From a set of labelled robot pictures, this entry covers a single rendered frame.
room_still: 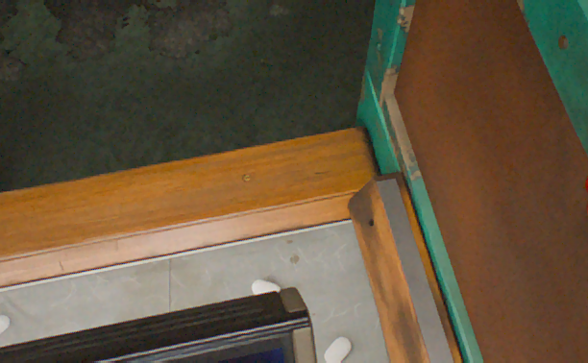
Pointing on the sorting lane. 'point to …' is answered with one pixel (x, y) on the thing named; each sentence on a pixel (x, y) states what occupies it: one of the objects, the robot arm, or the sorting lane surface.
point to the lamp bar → (183, 336)
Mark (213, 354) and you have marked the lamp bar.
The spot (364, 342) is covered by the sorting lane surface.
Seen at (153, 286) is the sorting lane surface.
